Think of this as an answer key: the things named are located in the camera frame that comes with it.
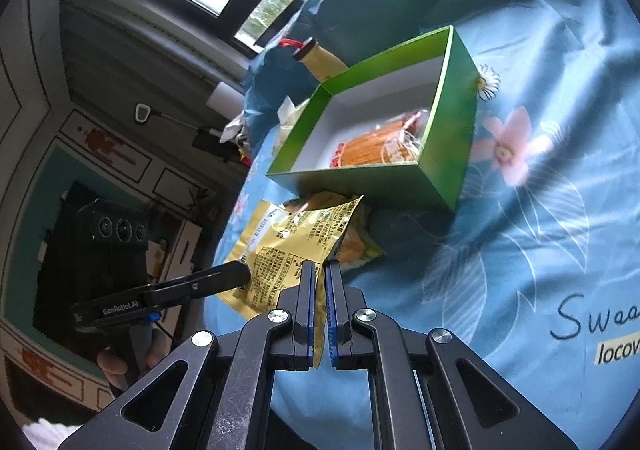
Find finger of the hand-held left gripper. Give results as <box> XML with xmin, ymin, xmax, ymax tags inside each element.
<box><xmin>145</xmin><ymin>262</ymin><xmax>252</xmax><ymax>307</ymax></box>

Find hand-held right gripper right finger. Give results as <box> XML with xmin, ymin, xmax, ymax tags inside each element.
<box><xmin>325</xmin><ymin>260</ymin><xmax>581</xmax><ymax>450</ymax></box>

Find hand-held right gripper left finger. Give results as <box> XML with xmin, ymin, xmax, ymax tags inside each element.
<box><xmin>57</xmin><ymin>260</ymin><xmax>321</xmax><ymax>450</ymax></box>

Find golden yellow snack packet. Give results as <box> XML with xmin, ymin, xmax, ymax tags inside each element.
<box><xmin>216</xmin><ymin>194</ymin><xmax>366</xmax><ymax>321</ymax></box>

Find green cardboard box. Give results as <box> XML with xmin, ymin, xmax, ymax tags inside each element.
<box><xmin>265</xmin><ymin>24</ymin><xmax>481</xmax><ymax>213</ymax></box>

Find orange snack packet red ends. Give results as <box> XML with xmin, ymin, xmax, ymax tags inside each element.
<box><xmin>327</xmin><ymin>112</ymin><xmax>431</xmax><ymax>169</ymax></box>

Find person's left hand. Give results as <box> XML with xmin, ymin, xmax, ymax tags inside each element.
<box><xmin>97</xmin><ymin>327</ymin><xmax>176</xmax><ymax>393</ymax></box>

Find white low cabinet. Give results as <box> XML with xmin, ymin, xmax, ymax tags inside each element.
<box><xmin>150</xmin><ymin>220</ymin><xmax>213</xmax><ymax>293</ymax></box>

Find potted houseplant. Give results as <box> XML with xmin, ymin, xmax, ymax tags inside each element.
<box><xmin>187</xmin><ymin>187</ymin><xmax>223</xmax><ymax>223</ymax></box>

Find white plastic bag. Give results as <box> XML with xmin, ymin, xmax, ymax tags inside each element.
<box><xmin>219</xmin><ymin>112</ymin><xmax>253</xmax><ymax>148</ymax></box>

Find upright floor cleaner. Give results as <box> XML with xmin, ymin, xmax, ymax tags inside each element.
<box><xmin>134</xmin><ymin>102</ymin><xmax>241</xmax><ymax>163</ymax></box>

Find pale yellow bread packet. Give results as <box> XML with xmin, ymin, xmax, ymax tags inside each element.
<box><xmin>272</xmin><ymin>97</ymin><xmax>312</xmax><ymax>143</ymax></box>

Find yellow drink bottle brown cap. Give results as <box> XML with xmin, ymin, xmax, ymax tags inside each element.
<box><xmin>280</xmin><ymin>36</ymin><xmax>351</xmax><ymax>83</ymax></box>

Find grey curtain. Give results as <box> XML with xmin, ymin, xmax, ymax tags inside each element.
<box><xmin>60</xmin><ymin>0</ymin><xmax>251</xmax><ymax>98</ymax></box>

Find blue floral bed sheet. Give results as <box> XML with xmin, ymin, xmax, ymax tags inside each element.
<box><xmin>202</xmin><ymin>0</ymin><xmax>640</xmax><ymax>450</ymax></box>

